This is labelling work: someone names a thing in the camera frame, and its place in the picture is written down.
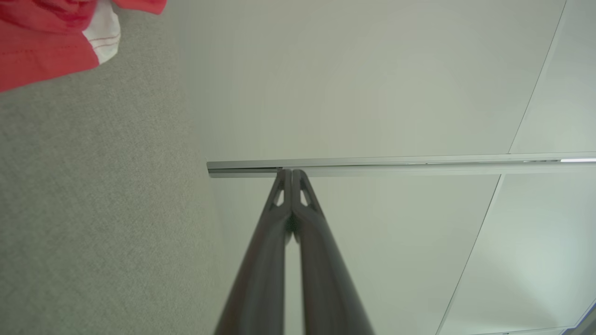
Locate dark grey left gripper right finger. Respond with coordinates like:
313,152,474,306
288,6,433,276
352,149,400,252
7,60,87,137
291,168,375,335

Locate grey fabric sofa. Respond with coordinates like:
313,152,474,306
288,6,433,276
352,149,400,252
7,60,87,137
0,0,231,335

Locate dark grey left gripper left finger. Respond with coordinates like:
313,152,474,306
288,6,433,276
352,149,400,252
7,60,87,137
214,168,293,335

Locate grey aluminium partition post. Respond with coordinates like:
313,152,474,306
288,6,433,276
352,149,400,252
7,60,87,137
207,152,596,179

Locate red Bulls shorts white band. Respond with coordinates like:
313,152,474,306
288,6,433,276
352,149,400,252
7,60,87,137
0,0,167,93

